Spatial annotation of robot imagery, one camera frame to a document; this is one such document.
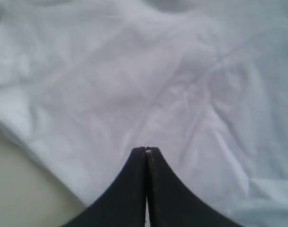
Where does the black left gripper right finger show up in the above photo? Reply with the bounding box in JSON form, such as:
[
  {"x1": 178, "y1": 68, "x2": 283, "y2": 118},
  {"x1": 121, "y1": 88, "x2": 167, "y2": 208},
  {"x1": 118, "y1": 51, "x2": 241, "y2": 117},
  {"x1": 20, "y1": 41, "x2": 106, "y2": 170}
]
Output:
[{"x1": 145, "y1": 148, "x2": 238, "y2": 227}]

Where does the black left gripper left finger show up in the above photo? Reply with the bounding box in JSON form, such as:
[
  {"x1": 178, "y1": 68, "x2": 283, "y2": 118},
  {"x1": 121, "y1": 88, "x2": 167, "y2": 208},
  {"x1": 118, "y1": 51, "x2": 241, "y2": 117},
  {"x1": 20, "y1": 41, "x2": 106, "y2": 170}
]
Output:
[{"x1": 64, "y1": 147, "x2": 146, "y2": 227}]

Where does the white t-shirt red patch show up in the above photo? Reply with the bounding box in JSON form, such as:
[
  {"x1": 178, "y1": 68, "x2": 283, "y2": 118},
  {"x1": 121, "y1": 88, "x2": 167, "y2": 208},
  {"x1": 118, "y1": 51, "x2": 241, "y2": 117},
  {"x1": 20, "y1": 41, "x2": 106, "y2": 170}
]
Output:
[{"x1": 0, "y1": 0, "x2": 288, "y2": 227}]

